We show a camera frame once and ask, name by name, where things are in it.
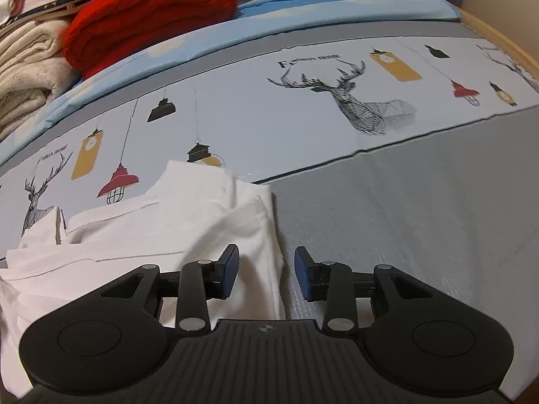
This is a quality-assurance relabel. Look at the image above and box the grey printed bed sheet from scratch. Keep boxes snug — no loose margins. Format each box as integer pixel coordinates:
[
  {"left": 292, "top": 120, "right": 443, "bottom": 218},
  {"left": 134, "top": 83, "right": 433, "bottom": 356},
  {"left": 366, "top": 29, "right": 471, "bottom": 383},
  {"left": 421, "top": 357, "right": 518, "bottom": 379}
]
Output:
[{"left": 0, "top": 19, "right": 539, "bottom": 402}]

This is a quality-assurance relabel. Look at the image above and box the cream fleece blanket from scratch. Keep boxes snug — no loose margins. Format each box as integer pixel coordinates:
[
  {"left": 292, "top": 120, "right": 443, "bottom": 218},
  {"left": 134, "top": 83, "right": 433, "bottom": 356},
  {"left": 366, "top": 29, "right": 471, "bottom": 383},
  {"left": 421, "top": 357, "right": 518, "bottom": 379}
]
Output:
[{"left": 0, "top": 18, "right": 82, "bottom": 140}]

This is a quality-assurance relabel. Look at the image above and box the light blue quilt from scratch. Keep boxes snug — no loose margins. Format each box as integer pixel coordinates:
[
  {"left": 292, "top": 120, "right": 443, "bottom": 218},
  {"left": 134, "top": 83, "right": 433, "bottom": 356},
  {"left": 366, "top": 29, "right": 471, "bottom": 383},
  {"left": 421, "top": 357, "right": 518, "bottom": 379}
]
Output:
[{"left": 0, "top": 0, "right": 463, "bottom": 167}]

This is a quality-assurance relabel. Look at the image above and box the wooden bed frame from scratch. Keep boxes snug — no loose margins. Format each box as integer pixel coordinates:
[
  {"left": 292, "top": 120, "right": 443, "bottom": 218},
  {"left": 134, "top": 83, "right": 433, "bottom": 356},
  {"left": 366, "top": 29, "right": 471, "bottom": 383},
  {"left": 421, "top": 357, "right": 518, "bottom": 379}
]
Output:
[{"left": 379, "top": 0, "right": 539, "bottom": 93}]

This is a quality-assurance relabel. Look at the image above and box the white shirt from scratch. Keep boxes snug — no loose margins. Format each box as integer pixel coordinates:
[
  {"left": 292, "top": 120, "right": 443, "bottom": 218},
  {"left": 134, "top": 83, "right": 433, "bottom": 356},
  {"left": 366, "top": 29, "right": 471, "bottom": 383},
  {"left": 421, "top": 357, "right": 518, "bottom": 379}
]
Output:
[{"left": 0, "top": 159, "right": 287, "bottom": 400}]

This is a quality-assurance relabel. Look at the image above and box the white cloth with dark trim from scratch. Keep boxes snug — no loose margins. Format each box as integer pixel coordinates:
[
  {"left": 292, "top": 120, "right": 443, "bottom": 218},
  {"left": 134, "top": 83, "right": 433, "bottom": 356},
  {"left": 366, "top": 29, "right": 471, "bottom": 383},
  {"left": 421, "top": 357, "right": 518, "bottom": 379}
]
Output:
[{"left": 19, "top": 0, "right": 87, "bottom": 26}]

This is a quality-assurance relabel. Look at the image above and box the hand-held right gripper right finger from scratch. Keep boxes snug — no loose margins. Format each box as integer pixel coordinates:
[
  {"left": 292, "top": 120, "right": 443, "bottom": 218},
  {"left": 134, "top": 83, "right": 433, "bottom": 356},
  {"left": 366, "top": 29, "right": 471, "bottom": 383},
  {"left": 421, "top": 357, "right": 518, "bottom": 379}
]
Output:
[{"left": 294, "top": 246, "right": 427, "bottom": 338}]

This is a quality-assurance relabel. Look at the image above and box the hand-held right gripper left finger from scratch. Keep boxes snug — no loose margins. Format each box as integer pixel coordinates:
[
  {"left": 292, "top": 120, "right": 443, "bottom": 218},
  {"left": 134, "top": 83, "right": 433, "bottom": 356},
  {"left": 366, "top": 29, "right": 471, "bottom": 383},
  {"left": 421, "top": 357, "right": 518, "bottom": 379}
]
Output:
[{"left": 101, "top": 243, "right": 241, "bottom": 338}]

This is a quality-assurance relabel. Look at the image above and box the red knitted blanket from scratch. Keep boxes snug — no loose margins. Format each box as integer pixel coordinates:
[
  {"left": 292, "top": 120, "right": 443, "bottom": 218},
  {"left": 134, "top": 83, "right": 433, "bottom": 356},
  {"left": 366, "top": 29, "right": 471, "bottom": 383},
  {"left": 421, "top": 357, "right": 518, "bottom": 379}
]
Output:
[{"left": 62, "top": 0, "right": 237, "bottom": 81}]

